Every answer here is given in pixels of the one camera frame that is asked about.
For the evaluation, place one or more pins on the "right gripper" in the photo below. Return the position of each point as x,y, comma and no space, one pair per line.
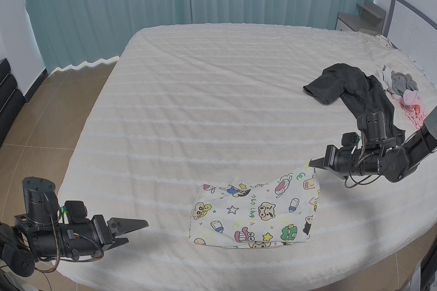
344,163

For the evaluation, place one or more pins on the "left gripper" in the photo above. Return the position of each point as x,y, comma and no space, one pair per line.
82,242

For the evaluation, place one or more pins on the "white printed pyjama top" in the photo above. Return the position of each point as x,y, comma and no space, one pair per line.
256,211

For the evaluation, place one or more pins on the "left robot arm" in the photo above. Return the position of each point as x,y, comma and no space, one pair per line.
39,201

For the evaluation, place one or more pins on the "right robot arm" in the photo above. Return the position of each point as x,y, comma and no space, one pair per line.
399,163

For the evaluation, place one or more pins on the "black shirt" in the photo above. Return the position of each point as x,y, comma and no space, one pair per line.
358,95

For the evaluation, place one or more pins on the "pink garment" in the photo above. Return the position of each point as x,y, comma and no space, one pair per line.
414,109

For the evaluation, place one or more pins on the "white garment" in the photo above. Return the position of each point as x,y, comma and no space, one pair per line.
383,76

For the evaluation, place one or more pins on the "grey garment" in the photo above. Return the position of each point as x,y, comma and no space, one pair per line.
404,81

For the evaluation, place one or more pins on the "grey bedside table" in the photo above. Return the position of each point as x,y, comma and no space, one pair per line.
358,20

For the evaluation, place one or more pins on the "bed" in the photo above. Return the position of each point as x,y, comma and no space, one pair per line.
205,95

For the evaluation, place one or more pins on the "black padded seat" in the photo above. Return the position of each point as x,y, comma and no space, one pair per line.
8,98

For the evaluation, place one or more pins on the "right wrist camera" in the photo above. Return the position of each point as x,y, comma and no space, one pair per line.
349,140

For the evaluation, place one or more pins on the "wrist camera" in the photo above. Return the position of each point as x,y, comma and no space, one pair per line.
75,212
349,140

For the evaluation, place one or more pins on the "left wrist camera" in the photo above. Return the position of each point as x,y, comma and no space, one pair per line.
75,212

